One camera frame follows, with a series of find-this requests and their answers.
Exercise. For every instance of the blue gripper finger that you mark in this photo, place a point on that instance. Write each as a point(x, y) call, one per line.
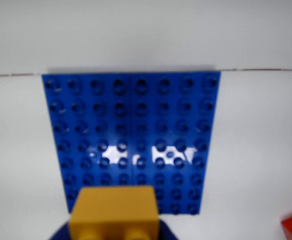
point(167, 232)
point(62, 233)

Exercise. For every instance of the yellow 2x2 toy block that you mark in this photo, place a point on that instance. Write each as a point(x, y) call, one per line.
point(114, 212)

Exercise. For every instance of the blue 8x8 studded baseplate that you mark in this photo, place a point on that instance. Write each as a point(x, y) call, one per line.
point(133, 125)

